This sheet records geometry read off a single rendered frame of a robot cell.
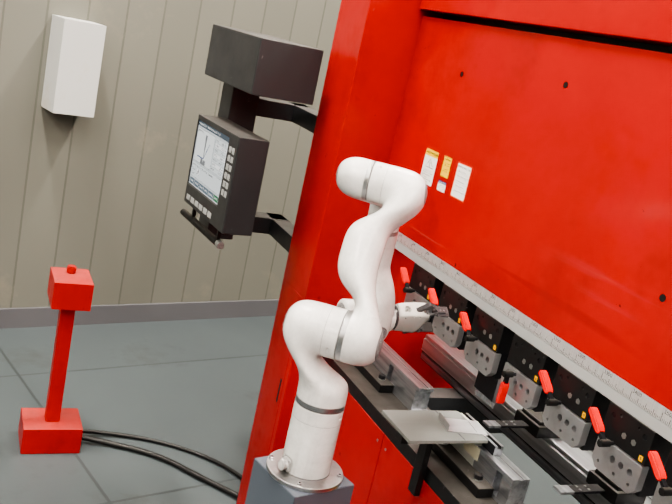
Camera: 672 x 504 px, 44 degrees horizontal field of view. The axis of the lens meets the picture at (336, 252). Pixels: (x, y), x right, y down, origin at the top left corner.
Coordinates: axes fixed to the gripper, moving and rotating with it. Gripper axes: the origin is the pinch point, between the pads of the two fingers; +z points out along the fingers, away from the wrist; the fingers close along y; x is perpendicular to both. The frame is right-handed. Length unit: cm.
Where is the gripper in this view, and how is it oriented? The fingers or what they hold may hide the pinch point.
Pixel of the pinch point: (437, 319)
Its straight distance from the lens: 248.7
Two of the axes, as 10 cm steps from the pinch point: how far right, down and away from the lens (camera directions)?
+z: 9.0, 0.9, 4.3
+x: 1.6, 8.4, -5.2
